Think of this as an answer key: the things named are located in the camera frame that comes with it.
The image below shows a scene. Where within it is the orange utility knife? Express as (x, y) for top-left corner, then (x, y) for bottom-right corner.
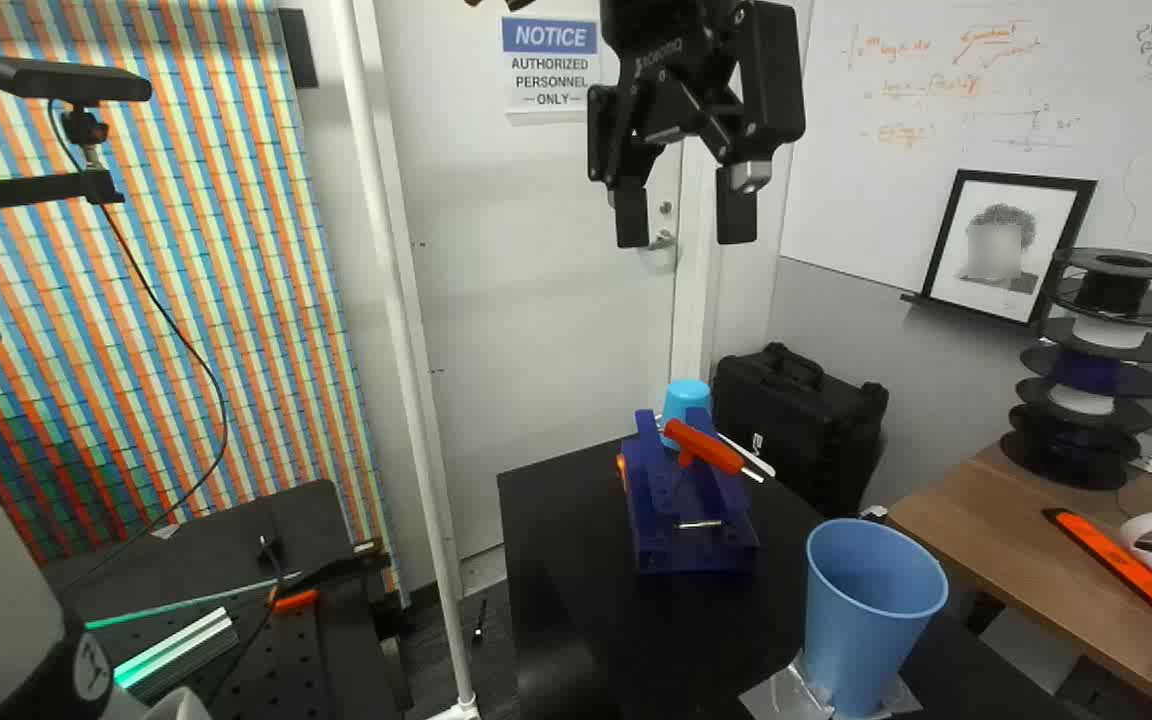
(1041, 504), (1152, 620)

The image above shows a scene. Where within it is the black camera cable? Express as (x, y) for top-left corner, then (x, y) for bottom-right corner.
(45, 101), (233, 528)

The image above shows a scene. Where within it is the colourful striped wall panel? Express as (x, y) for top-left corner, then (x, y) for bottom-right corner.
(0, 0), (392, 564)

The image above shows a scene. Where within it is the thin white stick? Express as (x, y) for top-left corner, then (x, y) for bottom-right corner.
(711, 428), (780, 482)

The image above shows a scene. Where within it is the large light blue cup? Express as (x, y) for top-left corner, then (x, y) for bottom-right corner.
(798, 516), (958, 720)

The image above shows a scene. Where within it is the white vertical pole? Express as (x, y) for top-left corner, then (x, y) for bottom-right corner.
(329, 0), (485, 720)

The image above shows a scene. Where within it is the white filament spool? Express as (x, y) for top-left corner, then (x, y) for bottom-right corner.
(1041, 308), (1152, 369)
(1012, 374), (1152, 438)

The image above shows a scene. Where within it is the silver cup base plate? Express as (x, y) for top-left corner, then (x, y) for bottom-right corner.
(732, 661), (929, 720)

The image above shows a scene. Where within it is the black filament spool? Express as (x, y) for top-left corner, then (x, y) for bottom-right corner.
(1061, 244), (1152, 333)
(995, 405), (1148, 494)

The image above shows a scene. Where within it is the silver door handle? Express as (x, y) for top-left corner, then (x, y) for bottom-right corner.
(644, 193), (684, 254)

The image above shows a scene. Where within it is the black hard carrying case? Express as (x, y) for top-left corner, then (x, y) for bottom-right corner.
(708, 338), (893, 519)

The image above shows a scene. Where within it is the black perforated breadboard table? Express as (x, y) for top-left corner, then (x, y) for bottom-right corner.
(40, 477), (410, 720)

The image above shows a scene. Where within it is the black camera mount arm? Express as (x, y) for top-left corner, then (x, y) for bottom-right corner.
(0, 101), (127, 219)

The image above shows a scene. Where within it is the black framed picture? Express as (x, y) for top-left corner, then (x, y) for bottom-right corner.
(917, 168), (1100, 333)

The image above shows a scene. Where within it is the blue white notice sign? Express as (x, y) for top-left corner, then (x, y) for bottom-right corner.
(500, 10), (605, 118)

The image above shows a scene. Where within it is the dark blue plastic rack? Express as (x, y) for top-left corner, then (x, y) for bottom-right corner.
(616, 405), (765, 578)

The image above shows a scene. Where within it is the white wall whiteboard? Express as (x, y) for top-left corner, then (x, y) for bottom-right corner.
(778, 0), (1152, 337)

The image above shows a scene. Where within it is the wooden side table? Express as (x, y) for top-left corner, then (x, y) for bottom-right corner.
(886, 443), (1152, 720)

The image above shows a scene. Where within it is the small light blue cup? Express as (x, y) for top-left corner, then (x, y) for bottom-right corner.
(661, 374), (719, 433)

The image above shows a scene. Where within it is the orange handled screwdriver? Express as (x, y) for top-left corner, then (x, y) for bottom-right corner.
(661, 416), (774, 487)

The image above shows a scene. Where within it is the black square table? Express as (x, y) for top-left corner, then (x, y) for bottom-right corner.
(494, 437), (1103, 720)

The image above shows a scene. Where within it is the blue filament spool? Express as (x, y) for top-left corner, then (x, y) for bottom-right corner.
(1017, 338), (1152, 405)

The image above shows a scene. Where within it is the black bar camera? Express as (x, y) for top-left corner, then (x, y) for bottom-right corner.
(0, 50), (158, 108)

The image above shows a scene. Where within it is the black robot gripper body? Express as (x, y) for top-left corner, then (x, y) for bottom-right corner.
(584, 0), (809, 185)

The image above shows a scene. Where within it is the green lit metal bar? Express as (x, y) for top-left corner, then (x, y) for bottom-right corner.
(81, 576), (279, 697)

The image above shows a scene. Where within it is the orange black hand tool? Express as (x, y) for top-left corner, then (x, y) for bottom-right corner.
(252, 531), (397, 620)

